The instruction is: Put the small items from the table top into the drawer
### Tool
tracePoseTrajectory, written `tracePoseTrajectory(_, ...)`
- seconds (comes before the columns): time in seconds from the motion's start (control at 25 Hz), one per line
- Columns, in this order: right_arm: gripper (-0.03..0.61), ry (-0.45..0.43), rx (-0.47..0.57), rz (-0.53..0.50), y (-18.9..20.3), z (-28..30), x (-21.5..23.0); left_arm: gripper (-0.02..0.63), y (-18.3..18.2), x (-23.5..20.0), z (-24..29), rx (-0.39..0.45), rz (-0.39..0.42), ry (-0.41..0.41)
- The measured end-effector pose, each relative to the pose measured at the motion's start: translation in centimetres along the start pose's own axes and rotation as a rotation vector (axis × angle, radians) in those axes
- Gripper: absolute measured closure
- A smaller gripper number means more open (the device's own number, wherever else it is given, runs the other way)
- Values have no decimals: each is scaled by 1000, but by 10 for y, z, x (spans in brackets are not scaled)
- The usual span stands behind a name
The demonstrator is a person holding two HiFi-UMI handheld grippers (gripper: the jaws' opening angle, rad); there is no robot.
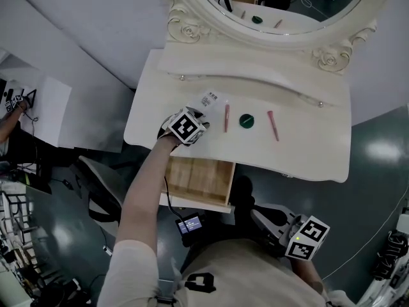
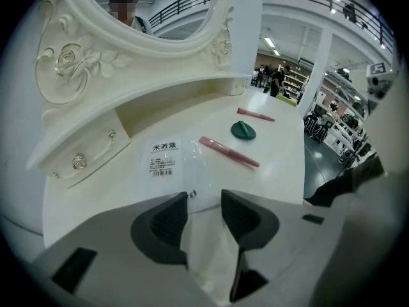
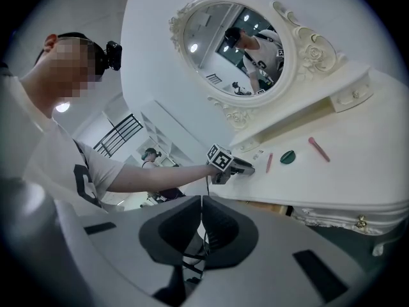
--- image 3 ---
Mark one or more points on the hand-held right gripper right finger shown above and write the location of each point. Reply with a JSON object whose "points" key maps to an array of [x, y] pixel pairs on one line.
{"points": [[281, 267]]}

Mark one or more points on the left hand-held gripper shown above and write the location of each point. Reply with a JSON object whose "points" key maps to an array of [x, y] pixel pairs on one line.
{"points": [[220, 158]]}

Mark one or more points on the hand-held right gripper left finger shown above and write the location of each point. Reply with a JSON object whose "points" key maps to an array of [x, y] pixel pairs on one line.
{"points": [[128, 251]]}

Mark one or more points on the white paper packet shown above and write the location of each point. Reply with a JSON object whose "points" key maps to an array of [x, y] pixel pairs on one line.
{"points": [[259, 158]]}

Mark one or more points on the pink pencil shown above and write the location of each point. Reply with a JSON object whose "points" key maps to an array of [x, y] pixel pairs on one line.
{"points": [[319, 149], [269, 163]]}

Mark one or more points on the dark green round compact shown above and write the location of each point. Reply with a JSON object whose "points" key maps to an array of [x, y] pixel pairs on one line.
{"points": [[288, 157]]}

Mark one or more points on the person's left forearm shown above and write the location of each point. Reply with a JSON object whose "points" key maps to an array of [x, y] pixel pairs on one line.
{"points": [[159, 176]]}

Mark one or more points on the small white drawer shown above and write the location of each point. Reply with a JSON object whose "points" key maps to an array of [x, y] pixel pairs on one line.
{"points": [[249, 146], [351, 97]]}

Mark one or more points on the white carved closed drawer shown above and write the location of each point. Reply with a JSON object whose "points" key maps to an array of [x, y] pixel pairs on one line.
{"points": [[335, 221]]}

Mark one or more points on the white ornate dressing table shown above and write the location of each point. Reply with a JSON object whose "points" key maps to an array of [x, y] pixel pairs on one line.
{"points": [[335, 181]]}

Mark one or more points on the white bookshelf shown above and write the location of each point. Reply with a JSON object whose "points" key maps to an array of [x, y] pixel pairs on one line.
{"points": [[166, 130]]}

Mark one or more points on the black stair railing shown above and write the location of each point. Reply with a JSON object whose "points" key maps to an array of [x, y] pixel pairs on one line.
{"points": [[118, 134]]}

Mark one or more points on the person's white shirt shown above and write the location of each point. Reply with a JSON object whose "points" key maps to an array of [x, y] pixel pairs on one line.
{"points": [[48, 146]]}

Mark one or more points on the round ceiling light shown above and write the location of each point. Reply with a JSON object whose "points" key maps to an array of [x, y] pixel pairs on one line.
{"points": [[63, 107]]}

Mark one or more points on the person's head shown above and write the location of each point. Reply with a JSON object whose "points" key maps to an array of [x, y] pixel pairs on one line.
{"points": [[64, 66]]}

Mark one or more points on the oval mirror, white frame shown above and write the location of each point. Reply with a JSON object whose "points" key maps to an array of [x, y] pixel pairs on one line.
{"points": [[287, 85]]}

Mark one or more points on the black head camera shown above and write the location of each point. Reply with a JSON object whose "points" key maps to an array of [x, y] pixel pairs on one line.
{"points": [[113, 54]]}

